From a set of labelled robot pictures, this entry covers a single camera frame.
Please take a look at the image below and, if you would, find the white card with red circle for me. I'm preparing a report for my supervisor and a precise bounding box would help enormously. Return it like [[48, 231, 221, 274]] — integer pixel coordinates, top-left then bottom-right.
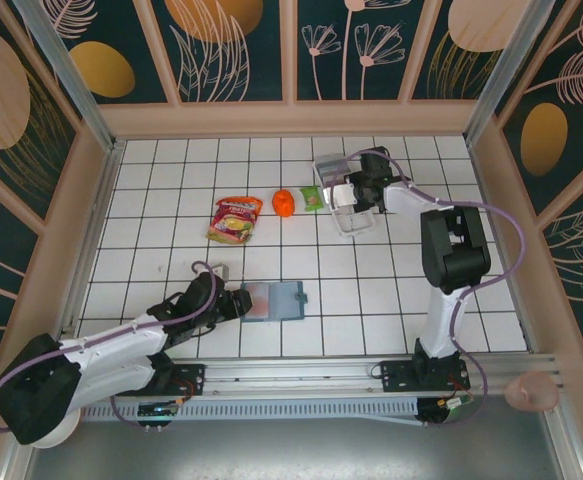
[[244, 283, 271, 321]]

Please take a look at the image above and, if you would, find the white plastic tray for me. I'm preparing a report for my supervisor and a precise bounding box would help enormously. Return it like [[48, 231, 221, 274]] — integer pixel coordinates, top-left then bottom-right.
[[312, 153, 376, 236]]

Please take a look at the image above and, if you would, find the teal card holder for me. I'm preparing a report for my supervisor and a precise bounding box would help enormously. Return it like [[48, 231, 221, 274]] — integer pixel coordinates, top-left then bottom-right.
[[239, 280, 308, 323]]

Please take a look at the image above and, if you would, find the green snack packet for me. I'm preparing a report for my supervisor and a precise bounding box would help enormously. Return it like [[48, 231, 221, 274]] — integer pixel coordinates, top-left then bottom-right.
[[299, 186, 325, 212]]

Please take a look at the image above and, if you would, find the red and yellow snack pouch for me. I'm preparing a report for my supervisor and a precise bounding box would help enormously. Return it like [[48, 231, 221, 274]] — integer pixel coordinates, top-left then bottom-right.
[[206, 196, 264, 245]]

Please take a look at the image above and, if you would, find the orange toy fruit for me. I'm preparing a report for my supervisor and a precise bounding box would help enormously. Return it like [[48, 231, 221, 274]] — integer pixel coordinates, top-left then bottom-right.
[[271, 188, 297, 219]]

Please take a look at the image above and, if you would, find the left controller board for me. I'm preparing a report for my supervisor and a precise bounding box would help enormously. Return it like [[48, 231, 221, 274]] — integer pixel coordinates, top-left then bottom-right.
[[136, 399, 181, 432]]

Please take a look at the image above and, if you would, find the controller board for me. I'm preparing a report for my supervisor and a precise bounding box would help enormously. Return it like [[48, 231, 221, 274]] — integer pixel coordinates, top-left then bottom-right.
[[417, 396, 474, 430], [136, 399, 181, 432]]

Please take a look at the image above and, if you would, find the white bowl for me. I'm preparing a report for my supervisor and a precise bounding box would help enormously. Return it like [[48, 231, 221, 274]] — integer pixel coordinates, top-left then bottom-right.
[[35, 414, 81, 449]]

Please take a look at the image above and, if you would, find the right controller board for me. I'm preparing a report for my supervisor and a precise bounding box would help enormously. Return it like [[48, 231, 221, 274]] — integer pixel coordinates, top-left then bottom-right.
[[417, 396, 474, 430]]

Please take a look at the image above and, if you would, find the pink plastic cup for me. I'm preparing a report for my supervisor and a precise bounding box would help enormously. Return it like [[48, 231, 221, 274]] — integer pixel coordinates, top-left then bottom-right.
[[503, 370, 561, 413]]

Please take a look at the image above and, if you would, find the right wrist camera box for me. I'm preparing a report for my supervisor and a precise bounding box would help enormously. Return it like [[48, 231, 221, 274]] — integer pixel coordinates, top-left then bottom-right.
[[322, 182, 358, 210]]

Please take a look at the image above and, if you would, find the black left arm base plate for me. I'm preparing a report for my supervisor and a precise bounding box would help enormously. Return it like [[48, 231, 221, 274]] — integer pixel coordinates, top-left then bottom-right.
[[120, 363, 207, 398]]

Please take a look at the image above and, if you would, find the aluminium mounting rail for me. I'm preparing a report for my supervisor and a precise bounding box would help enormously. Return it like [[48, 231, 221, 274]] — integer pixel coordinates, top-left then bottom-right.
[[20, 352, 566, 401]]

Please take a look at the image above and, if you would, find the grey slotted cable duct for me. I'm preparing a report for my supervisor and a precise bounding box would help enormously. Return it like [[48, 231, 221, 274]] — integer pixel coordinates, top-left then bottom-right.
[[79, 397, 422, 427]]

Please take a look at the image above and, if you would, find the aluminium side rail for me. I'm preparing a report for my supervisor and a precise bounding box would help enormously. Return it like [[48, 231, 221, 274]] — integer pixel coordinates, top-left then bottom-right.
[[53, 139, 127, 361]]

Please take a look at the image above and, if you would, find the aluminium corner post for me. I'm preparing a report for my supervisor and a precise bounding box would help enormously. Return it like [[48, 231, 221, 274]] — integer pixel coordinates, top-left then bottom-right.
[[463, 0, 556, 145], [12, 0, 117, 151]]

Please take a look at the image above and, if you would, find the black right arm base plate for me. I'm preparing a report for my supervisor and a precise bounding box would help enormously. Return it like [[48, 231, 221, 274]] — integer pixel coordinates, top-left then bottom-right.
[[379, 358, 471, 395]]

